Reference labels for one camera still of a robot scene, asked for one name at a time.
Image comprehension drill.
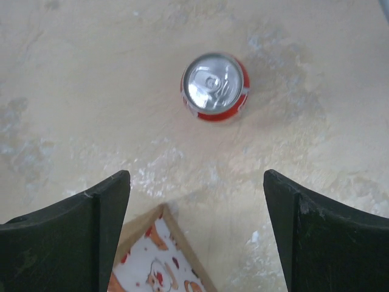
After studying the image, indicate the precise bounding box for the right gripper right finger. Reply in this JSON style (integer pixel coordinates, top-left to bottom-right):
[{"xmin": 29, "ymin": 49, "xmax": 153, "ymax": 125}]
[{"xmin": 263, "ymin": 170, "xmax": 388, "ymax": 291}]

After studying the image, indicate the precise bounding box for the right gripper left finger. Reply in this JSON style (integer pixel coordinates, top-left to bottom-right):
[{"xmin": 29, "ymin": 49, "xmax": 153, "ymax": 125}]
[{"xmin": 1, "ymin": 170, "xmax": 130, "ymax": 291}]

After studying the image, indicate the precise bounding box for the canvas bag with cat print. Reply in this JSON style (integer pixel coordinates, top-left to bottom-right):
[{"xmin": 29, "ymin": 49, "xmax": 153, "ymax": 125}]
[{"xmin": 107, "ymin": 204, "xmax": 216, "ymax": 292}]

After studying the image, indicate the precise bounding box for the red cola can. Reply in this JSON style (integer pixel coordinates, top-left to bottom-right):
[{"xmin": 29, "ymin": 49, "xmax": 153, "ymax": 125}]
[{"xmin": 180, "ymin": 52, "xmax": 250, "ymax": 122}]

